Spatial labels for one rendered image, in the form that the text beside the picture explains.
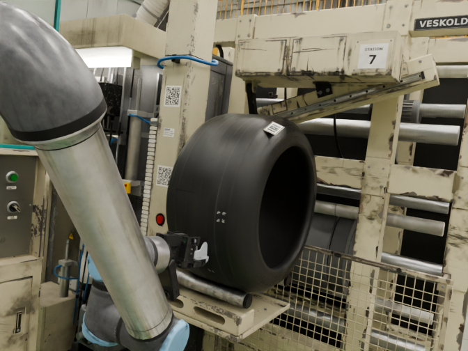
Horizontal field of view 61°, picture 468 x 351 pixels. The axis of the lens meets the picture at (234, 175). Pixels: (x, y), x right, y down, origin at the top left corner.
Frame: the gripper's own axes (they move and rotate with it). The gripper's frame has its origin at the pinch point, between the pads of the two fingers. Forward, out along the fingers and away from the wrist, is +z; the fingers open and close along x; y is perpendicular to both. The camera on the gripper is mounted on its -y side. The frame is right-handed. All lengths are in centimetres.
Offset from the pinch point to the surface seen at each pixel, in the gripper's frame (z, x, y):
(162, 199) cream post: 16.5, 34.0, 12.8
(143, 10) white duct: 33, 83, 98
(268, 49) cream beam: 35, 12, 76
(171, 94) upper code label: 11, 35, 51
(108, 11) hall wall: 630, 920, 473
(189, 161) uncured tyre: -3.5, 8.7, 26.5
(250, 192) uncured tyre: -0.7, -11.3, 20.9
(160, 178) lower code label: 15.4, 36.0, 20.2
